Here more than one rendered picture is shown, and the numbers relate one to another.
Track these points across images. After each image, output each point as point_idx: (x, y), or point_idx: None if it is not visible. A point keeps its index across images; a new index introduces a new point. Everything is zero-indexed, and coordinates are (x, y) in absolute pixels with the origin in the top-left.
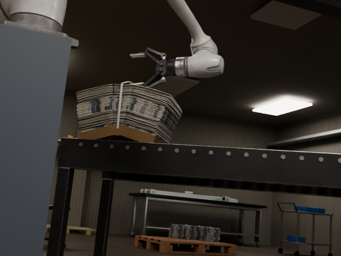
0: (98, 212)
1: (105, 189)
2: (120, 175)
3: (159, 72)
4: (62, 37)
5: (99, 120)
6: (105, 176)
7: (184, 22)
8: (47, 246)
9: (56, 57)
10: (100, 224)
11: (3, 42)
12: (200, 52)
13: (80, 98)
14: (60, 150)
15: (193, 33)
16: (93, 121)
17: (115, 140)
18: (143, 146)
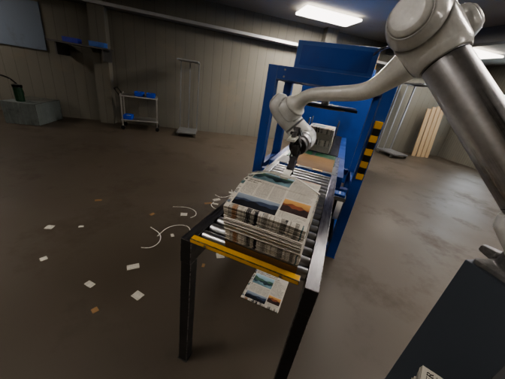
0: (189, 292)
1: (193, 271)
2: (203, 247)
3: (298, 155)
4: None
5: (305, 241)
6: (192, 260)
7: (325, 101)
8: (291, 365)
9: None
10: (191, 299)
11: None
12: (309, 126)
13: (305, 234)
14: (315, 303)
15: (307, 103)
16: (303, 247)
17: (325, 253)
18: (327, 241)
